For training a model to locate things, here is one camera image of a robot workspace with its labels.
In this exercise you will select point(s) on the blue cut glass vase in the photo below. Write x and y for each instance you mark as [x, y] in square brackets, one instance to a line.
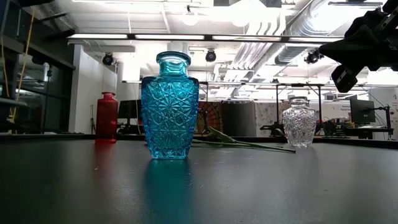
[169, 109]

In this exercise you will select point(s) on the black monitor on arm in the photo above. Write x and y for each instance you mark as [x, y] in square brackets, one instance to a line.
[362, 111]

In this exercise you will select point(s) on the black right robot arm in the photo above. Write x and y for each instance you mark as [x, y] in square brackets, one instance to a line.
[392, 4]

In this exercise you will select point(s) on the clear cut glass vase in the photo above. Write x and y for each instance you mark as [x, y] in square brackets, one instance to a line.
[299, 124]

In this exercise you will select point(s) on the red ribbed glass vase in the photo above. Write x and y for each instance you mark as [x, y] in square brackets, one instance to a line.
[106, 118]

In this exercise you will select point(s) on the black office desk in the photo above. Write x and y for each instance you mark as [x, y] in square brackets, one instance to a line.
[367, 130]

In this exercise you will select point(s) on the orange patterned tapestry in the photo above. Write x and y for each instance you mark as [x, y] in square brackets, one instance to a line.
[211, 116]

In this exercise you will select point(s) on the white pendant lamp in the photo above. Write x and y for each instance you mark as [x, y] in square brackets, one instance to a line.
[190, 18]

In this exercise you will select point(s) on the long ceiling light bar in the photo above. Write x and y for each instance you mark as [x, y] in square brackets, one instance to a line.
[171, 37]

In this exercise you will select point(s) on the dark computer monitor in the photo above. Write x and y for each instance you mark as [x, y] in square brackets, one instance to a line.
[129, 109]

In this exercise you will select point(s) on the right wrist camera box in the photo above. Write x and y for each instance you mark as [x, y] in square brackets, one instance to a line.
[343, 77]

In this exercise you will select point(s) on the black hanging ceiling camera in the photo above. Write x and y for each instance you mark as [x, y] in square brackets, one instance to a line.
[312, 57]
[210, 56]
[108, 59]

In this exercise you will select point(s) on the silver ventilation duct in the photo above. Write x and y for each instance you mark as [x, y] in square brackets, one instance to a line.
[298, 31]

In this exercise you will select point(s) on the black metal frame table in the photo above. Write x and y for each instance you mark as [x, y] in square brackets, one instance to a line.
[276, 102]

